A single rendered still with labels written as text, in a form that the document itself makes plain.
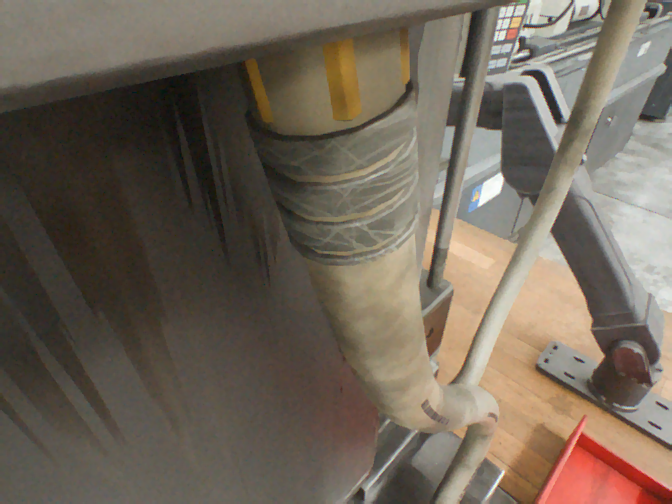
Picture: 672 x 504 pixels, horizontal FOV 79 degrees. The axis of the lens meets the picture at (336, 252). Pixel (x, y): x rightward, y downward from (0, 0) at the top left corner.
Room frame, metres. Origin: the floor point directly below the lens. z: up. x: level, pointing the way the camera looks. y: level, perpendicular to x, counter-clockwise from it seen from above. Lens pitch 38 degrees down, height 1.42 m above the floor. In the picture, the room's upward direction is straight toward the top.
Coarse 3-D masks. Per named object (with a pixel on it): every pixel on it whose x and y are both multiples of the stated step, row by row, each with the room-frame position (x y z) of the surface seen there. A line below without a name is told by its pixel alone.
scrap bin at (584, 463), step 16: (576, 432) 0.25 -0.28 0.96; (576, 448) 0.25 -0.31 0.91; (592, 448) 0.25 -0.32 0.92; (608, 448) 0.24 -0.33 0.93; (560, 464) 0.21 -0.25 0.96; (576, 464) 0.23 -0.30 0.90; (592, 464) 0.23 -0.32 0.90; (608, 464) 0.23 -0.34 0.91; (624, 464) 0.23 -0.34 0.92; (560, 480) 0.22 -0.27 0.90; (576, 480) 0.22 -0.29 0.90; (592, 480) 0.22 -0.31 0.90; (608, 480) 0.22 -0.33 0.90; (624, 480) 0.22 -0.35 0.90; (640, 480) 0.21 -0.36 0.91; (656, 480) 0.21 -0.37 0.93; (544, 496) 0.18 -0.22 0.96; (560, 496) 0.20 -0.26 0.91; (576, 496) 0.20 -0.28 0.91; (592, 496) 0.20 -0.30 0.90; (608, 496) 0.20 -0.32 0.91; (624, 496) 0.20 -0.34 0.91; (640, 496) 0.20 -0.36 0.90; (656, 496) 0.20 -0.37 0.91
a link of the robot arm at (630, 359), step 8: (616, 344) 0.32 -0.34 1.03; (624, 344) 0.32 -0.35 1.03; (632, 344) 0.32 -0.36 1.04; (640, 344) 0.32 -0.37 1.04; (616, 352) 0.32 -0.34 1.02; (624, 352) 0.31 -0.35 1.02; (632, 352) 0.31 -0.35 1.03; (640, 352) 0.31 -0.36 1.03; (616, 360) 0.31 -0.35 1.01; (624, 360) 0.31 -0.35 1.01; (632, 360) 0.31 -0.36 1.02; (640, 360) 0.30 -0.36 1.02; (616, 368) 0.31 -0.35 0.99; (624, 368) 0.31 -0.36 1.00; (632, 368) 0.30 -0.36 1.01; (640, 368) 0.30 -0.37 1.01; (648, 368) 0.30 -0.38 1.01; (624, 376) 0.31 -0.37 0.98; (632, 376) 0.30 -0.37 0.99; (640, 376) 0.30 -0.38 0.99; (648, 376) 0.30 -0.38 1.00; (640, 384) 0.30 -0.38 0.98; (648, 384) 0.29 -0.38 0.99
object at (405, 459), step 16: (432, 368) 0.17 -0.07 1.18; (384, 416) 0.14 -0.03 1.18; (384, 432) 0.13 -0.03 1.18; (400, 432) 0.14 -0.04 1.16; (416, 432) 0.14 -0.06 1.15; (448, 432) 0.15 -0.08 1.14; (384, 448) 0.13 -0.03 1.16; (400, 448) 0.13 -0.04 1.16; (416, 448) 0.14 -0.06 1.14; (432, 448) 0.14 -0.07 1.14; (448, 448) 0.14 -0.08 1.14; (384, 464) 0.12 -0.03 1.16; (400, 464) 0.13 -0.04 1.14; (416, 464) 0.13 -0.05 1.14; (432, 464) 0.13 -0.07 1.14; (448, 464) 0.13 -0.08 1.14; (368, 480) 0.11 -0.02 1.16; (384, 480) 0.12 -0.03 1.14; (400, 480) 0.12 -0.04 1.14; (416, 480) 0.12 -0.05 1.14; (432, 480) 0.12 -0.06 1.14; (480, 480) 0.12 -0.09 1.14; (496, 480) 0.12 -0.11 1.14; (368, 496) 0.11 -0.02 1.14; (384, 496) 0.11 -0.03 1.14; (400, 496) 0.11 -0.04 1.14; (416, 496) 0.11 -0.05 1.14; (464, 496) 0.11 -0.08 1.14; (480, 496) 0.11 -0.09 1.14
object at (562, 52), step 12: (600, 0) 2.43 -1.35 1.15; (564, 12) 2.11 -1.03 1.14; (600, 12) 2.44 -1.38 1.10; (660, 12) 2.99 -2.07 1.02; (528, 24) 2.00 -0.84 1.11; (540, 24) 2.02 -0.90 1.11; (552, 24) 2.06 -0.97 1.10; (648, 24) 2.71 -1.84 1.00; (564, 48) 2.07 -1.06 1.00; (576, 48) 2.05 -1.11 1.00; (588, 48) 2.14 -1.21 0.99; (528, 60) 1.86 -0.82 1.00; (540, 60) 1.83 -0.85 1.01; (552, 60) 1.88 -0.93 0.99
